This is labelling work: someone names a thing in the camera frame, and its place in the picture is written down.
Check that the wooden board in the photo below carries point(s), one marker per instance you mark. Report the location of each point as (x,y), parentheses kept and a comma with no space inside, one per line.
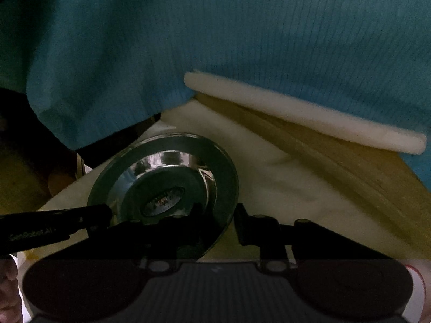
(336,175)

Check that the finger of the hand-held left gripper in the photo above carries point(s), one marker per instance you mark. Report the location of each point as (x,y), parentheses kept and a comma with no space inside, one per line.
(91,215)

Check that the shiny metal bowl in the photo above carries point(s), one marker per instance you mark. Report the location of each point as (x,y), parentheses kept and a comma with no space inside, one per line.
(161,181)

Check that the blue cloth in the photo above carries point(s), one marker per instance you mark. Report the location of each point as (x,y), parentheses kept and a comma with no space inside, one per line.
(208,40)

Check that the white container with red band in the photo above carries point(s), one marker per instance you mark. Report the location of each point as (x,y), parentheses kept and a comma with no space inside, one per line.
(417,286)

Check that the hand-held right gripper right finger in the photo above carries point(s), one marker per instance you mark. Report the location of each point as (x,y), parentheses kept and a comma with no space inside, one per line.
(243,223)

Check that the white cloth with yellow pattern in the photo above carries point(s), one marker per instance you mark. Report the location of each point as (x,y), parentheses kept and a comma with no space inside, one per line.
(276,188)

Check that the person's left hand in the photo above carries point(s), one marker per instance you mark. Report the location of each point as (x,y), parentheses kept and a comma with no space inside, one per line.
(6,281)

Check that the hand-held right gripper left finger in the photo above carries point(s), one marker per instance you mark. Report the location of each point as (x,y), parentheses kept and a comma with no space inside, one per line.
(197,216)

